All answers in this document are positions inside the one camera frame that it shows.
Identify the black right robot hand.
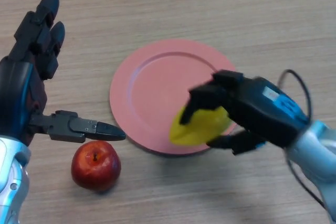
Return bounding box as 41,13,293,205
178,69,310,156

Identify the pink round plate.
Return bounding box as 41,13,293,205
109,39,238,156

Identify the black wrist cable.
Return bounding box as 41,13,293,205
277,69,328,209

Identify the red apple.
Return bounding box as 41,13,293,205
70,140,122,193

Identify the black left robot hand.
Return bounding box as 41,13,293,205
0,0,126,146

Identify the yellow starfruit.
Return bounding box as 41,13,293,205
169,105,229,146

